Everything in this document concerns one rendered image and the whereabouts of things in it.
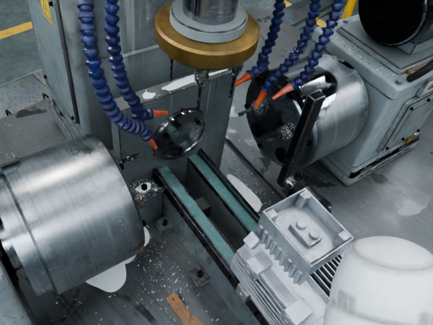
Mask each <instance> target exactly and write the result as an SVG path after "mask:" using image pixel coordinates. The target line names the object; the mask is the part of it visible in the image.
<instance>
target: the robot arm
mask: <svg viewBox="0 0 433 325"><path fill-rule="evenodd" d="M323 325H433V254H432V253H431V252H429V251H428V250H426V249H424V248H423V247H421V246H419V245H417V244H415V243H413V242H410V241H408V240H405V239H401V238H398V237H391V236H373V237H366V238H362V239H358V240H356V241H354V242H353V243H351V244H350V246H349V247H348V248H347V250H346V252H345V253H344V255H343V257H342V259H341V261H340V263H339V265H338V267H337V270H336V273H335V274H334V277H333V280H332V284H331V292H330V296H329V303H327V305H326V307H325V314H324V321H323Z"/></svg>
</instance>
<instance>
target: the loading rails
mask: <svg viewBox="0 0 433 325"><path fill-rule="evenodd" d="M153 178H154V180H155V181H156V183H157V184H158V185H159V186H160V187H161V186H165V187H166V189H165V191H163V194H162V214H163V216H164V217H162V218H160V219H158V220H156V221H155V226H156V227H157V229H158V230H159V232H160V233H161V234H162V236H164V235H166V234H168V233H170V232H172V231H173V230H174V231H175V233H176V234H177V235H178V237H179V238H180V240H181V241H182V242H183V244H184V246H185V247H186V248H187V249H188V251H189V252H190V254H191V255H192V257H193V258H194V259H195V261H196V262H197V264H198V265H199V266H198V267H196V268H195V269H193V270H191V271H190V272H189V276H190V277H191V278H192V280H193V282H194V283H195V284H196V285H197V287H198V288H199V287H201V286H203V285H204V284H206V283H207V282H209V281H210V282H211V284H212V285H213V286H214V288H215V289H216V291H217V292H218V294H219V295H220V296H221V298H222V299H223V301H224V302H225V303H226V305H227V306H228V308H229V309H230V310H231V312H232V313H233V315H234V316H235V317H236V319H237V321H238V322H239V323H240V324H239V325H269V323H268V322H267V321H266V319H265V318H264V316H263V315H262V314H261V313H260V311H259V310H258V308H257V307H256V306H255V304H254V303H253V301H252V300H249V301H247V302H246V303H244V302H243V300H242V299H241V298H240V296H239V295H238V293H237V292H236V287H237V285H238V283H240V281H239V280H238V279H237V277H236V276H235V274H234V273H233V272H232V271H231V268H230V264H231V261H232V259H233V256H235V252H234V251H233V250H232V249H231V247H230V246H229V245H228V243H227V242H226V241H225V240H224V238H223V237H222V236H221V234H219V232H218V231H217V229H216V228H215V227H214V226H213V224H212V223H211V221H210V220H209V219H208V217H209V216H210V217H211V219H212V220H213V222H214V223H215V224H216V225H217V226H218V228H219V229H220V231H221V232H222V233H223V234H224V236H225V237H226V238H227V240H228V241H229V242H230V243H231V245H232V246H233V247H234V249H235V250H236V251H237V250H238V249H239V248H241V247H242V246H243V245H244V244H245V242H244V241H243V239H244V238H245V237H246V236H247V235H248V234H249V233H250V232H251V231H256V229H257V227H258V222H259V220H260V216H259V214H257V212H256V211H255V210H254V209H253V207H252V206H251V205H250V204H249V203H248V202H247V201H246V200H245V198H244V197H243V196H242V195H241V193H240V192H239V191H238V190H237V189H236V188H235V187H234V186H233V184H232V183H231V182H230V181H229V179H228V178H227V177H226V176H225V175H224V174H223V173H222V172H221V171H220V169H219V168H218V167H217V166H216V164H215V163H214V162H213V161H212V160H211V159H210V158H209V157H208V155H207V154H206V153H205V152H204V150H203V149H199V150H198V153H196V154H193V155H191V156H189V157H188V163H187V170H186V183H185V185H186V187H187V188H188V190H189V191H190V192H191V193H192V194H193V196H194V197H195V200H193V198H192V197H191V196H190V194H189V193H188V192H187V191H186V189H185V188H184V187H183V185H182V184H181V183H180V182H179V180H178V179H177V178H176V177H175V175H174V174H173V172H172V171H171V170H170V169H169V168H168V166H165V167H163V168H161V169H159V170H158V169H157V168H154V169H153Z"/></svg>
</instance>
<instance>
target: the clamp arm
mask: <svg viewBox="0 0 433 325"><path fill-rule="evenodd" d="M324 100H325V95H324V94H323V93H322V92H321V91H319V90H318V91H316V92H313V93H311V94H309V95H308V96H307V98H305V100H304V102H303V103H304V107H303V110H302V113H301V116H300V118H299V121H298V124H297V126H296V130H295V132H294V135H293V138H292V140H291V143H290V146H289V149H288V151H287V154H286V155H284V163H283V165H282V168H281V170H280V174H279V176H278V179H277V183H278V185H279V186H280V187H281V188H283V187H284V186H286V185H288V184H289V182H290V181H292V179H294V174H295V171H296V169H297V167H298V164H299V162H300V159H301V157H302V154H303V151H304V150H305V147H306V144H307V141H308V140H309V137H310V134H311V132H312V130H313V127H314V124H315V122H316V120H317V117H318V114H319V113H320V110H321V108H322V105H323V102H324ZM287 180H288V181H289V182H288V181H287Z"/></svg>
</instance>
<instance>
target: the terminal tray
mask: <svg viewBox="0 0 433 325"><path fill-rule="evenodd" d="M303 193H306V194H307V196H306V197H304V196H303V195H302V194H303ZM270 211H274V215H271V214H270ZM256 232H257V235H258V236H259V237H261V238H262V241H261V244H265V249H266V250H268V249H269V250H270V252H269V254H270V255H274V260H275V261H277V260H279V263H278V265H279V266H283V267H284V272H287V271H288V273H289V274H288V277H289V278H293V279H294V280H293V283H294V284H297V283H298V285H301V284H302V283H303V282H304V281H306V279H307V278H308V276H309V275H310V276H311V275H312V274H313V272H314V271H315V272H316V270H317V269H318V268H319V269H320V268H321V267H322V266H324V265H325V264H326V263H328V262H329V261H330V260H332V259H333V258H335V257H337V256H339V254H340V255H342V254H343V252H344V251H345V250H346V249H347V248H348V246H349V244H350V243H351V242H352V240H353V239H354V237H353V236H352V235H351V234H350V233H349V232H348V231H347V230H346V229H345V228H344V227H343V226H342V225H341V224H340V223H339V222H338V221H337V220H336V219H335V218H334V217H333V216H332V215H331V214H330V213H329V212H328V211H327V210H326V209H325V208H324V207H323V206H322V205H321V204H320V203H319V202H318V200H317V199H316V198H315V197H314V196H313V195H312V194H311V193H310V192H309V191H308V190H307V189H306V188H304V189H302V190H300V191H299V192H296V193H294V194H292V195H291V196H289V197H287V198H285V199H284V200H282V201H280V202H278V203H276V204H274V205H272V206H271V207H269V208H267V209H265V210H264V211H262V214H261V216H260V220H259V222H258V227H257V229H256ZM343 233H344V234H346V235H347V237H346V238H343V237H342V234H343ZM310 255H312V256H313V257H314V259H313V260H310V259H309V256H310Z"/></svg>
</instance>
